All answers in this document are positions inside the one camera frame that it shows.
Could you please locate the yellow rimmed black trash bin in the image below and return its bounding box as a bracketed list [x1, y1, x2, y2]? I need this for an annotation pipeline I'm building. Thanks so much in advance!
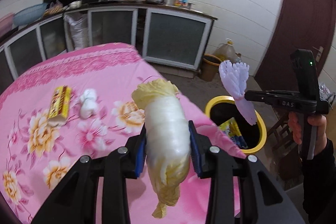
[205, 96, 267, 155]

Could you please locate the blue plastic basin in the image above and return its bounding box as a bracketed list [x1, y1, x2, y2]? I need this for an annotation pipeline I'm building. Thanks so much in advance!
[13, 3, 48, 27]

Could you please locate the yellow red small box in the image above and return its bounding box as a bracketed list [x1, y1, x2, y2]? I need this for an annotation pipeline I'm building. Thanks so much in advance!
[48, 86, 71, 127]

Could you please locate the napa cabbage piece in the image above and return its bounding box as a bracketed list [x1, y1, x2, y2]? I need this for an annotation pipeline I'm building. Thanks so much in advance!
[131, 79, 191, 219]

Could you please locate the white grain sack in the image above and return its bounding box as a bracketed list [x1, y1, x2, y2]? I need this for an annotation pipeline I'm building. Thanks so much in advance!
[64, 12, 89, 50]

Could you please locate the person right hand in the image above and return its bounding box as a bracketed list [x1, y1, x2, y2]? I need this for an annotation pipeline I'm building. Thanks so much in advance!
[288, 112, 327, 156]

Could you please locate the dark red door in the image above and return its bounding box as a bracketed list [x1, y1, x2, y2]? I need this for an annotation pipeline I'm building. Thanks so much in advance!
[255, 0, 335, 90]

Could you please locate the yellow snack bag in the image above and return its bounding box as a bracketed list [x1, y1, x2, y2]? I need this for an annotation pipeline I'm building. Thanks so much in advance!
[219, 117, 248, 149]

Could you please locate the white tissue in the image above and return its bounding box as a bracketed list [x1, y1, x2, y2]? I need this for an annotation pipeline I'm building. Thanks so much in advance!
[80, 89, 98, 119]

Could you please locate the wooden stool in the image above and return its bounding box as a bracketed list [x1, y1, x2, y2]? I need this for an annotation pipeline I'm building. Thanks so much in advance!
[267, 111, 293, 152]

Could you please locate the pink plastic basin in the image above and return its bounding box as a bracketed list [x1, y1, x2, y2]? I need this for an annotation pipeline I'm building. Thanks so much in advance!
[0, 12, 14, 37]

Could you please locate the white framed kitchen cabinet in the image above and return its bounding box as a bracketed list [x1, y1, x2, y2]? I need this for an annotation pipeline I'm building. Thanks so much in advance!
[1, 2, 217, 91]

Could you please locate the brown plastic bucket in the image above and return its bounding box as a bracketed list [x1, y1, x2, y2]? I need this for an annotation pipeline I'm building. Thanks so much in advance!
[199, 54, 221, 82]

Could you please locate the large cooking oil jug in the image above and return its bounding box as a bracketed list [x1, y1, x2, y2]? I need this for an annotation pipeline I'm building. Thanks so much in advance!
[213, 39, 237, 63]

